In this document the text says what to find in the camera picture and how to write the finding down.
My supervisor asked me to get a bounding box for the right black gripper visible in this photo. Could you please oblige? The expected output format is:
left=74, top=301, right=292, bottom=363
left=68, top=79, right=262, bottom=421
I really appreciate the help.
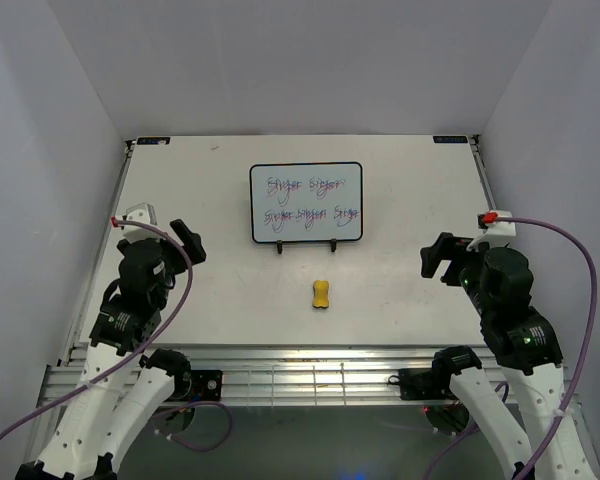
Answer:
left=419, top=231, right=494, bottom=315

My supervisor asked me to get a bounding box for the yellow bone-shaped eraser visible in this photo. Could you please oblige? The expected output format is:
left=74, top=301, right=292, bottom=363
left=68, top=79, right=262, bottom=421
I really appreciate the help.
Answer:
left=312, top=280, right=330, bottom=309

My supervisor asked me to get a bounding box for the small black-framed whiteboard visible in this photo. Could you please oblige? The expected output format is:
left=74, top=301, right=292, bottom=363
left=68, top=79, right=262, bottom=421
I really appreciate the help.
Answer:
left=249, top=161, right=364, bottom=244

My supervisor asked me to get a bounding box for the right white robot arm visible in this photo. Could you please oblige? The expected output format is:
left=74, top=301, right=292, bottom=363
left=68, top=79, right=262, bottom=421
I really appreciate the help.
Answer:
left=420, top=232, right=596, bottom=479

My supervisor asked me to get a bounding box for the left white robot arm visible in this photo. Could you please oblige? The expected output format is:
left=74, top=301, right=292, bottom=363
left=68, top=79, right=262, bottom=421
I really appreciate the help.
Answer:
left=16, top=214, right=206, bottom=479

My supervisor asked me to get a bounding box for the right blue corner label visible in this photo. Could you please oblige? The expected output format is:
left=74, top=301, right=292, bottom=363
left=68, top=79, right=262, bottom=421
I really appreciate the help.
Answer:
left=432, top=135, right=469, bottom=144

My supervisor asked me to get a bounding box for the blue corner label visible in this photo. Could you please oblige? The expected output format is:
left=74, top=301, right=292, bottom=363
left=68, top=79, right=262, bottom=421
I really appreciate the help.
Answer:
left=432, top=135, right=469, bottom=144
left=136, top=137, right=171, bottom=146

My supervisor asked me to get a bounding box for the left blue corner label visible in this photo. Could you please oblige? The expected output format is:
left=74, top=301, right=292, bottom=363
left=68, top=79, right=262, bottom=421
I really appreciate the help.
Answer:
left=136, top=137, right=171, bottom=146

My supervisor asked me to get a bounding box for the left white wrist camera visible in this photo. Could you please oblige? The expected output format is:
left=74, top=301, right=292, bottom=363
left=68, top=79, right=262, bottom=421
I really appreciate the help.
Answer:
left=111, top=203, right=159, bottom=243

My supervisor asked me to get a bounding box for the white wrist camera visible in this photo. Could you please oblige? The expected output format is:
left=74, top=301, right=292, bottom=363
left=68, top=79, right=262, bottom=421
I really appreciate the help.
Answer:
left=467, top=210, right=516, bottom=252
left=111, top=203, right=159, bottom=243

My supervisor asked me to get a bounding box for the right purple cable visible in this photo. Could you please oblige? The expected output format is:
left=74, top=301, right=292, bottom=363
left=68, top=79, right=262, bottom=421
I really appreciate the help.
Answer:
left=422, top=216, right=599, bottom=480

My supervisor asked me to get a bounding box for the purple cable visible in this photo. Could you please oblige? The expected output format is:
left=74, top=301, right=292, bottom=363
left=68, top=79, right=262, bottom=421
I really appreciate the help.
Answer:
left=422, top=216, right=599, bottom=480
left=0, top=222, right=235, bottom=466

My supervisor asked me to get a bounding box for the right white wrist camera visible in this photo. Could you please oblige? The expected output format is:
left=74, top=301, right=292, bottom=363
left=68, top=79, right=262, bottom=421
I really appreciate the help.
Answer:
left=467, top=210, right=516, bottom=252

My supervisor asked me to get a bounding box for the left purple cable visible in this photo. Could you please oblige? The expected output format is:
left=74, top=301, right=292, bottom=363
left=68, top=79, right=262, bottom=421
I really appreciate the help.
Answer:
left=0, top=222, right=235, bottom=466

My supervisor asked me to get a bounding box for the metal wire whiteboard stand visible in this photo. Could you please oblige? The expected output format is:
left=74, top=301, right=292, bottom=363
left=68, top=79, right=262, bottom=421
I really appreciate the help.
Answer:
left=273, top=238, right=338, bottom=255

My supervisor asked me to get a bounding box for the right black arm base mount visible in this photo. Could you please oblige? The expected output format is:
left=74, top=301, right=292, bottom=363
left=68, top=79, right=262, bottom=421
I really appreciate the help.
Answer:
left=387, top=368, right=439, bottom=401

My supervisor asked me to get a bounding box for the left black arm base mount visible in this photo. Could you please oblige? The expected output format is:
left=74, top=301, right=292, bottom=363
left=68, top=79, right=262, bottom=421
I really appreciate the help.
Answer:
left=184, top=370, right=224, bottom=402

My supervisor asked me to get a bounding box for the aluminium rail frame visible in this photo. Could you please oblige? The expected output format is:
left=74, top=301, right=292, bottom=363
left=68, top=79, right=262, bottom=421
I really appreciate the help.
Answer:
left=37, top=344, right=581, bottom=409

